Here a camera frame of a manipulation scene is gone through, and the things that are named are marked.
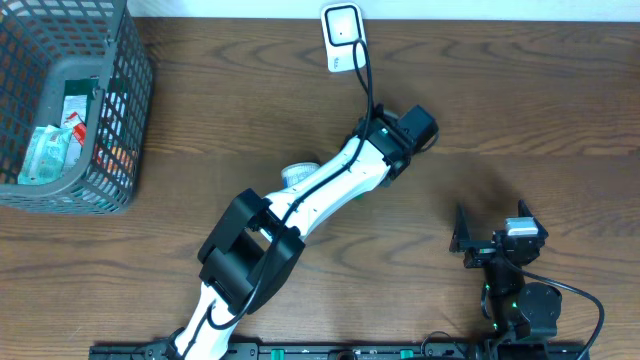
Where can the pale green wipes packet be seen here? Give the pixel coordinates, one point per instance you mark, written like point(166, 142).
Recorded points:
point(45, 156)

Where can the white barcode scanner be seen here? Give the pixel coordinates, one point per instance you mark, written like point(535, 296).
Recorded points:
point(342, 25)

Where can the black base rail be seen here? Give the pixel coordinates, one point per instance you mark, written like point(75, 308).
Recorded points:
point(430, 350)

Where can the grey plastic mesh basket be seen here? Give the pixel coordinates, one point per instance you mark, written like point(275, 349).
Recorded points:
point(52, 50)

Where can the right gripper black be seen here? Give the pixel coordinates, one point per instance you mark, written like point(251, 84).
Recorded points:
point(482, 250)

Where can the white jar blue label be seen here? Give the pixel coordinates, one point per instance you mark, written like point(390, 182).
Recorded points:
point(295, 173)

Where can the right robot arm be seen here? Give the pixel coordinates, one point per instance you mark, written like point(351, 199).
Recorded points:
point(524, 314)

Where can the red white small packet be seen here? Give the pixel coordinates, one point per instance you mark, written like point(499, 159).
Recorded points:
point(75, 123)

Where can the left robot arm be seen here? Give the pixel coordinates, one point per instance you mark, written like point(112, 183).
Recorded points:
point(258, 240)

